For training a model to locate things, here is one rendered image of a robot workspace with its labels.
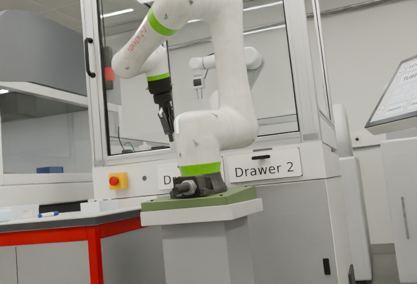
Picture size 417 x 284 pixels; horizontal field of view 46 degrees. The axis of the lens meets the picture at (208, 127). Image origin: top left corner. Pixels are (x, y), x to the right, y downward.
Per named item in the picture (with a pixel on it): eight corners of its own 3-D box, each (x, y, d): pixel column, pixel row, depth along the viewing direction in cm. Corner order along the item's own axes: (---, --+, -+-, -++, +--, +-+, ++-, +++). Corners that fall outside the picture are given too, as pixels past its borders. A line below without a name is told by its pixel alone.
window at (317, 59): (313, 105, 194) (288, -96, 204) (312, 105, 195) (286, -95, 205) (331, 124, 276) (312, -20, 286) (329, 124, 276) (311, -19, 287)
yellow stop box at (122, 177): (123, 188, 208) (121, 172, 209) (108, 190, 210) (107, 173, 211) (128, 188, 213) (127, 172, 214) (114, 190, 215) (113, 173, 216)
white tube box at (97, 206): (99, 211, 178) (98, 201, 179) (80, 213, 182) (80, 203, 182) (118, 209, 190) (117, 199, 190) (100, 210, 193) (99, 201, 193)
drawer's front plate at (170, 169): (223, 183, 197) (221, 156, 199) (158, 190, 206) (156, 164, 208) (224, 183, 199) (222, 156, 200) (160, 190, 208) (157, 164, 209)
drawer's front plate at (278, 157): (301, 175, 188) (298, 147, 189) (229, 183, 197) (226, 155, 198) (302, 175, 189) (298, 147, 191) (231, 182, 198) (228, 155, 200)
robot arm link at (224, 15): (269, 145, 155) (249, -19, 158) (229, 150, 146) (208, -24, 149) (243, 148, 166) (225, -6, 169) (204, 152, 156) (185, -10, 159)
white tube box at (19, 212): (14, 219, 184) (13, 206, 184) (-3, 221, 187) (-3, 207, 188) (39, 216, 195) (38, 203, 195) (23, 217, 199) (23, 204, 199)
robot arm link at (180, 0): (214, 7, 147) (203, -27, 150) (178, 4, 140) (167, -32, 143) (185, 38, 161) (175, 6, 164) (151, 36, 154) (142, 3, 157)
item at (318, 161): (326, 178, 186) (321, 140, 188) (94, 200, 218) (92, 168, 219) (341, 175, 276) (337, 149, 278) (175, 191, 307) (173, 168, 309)
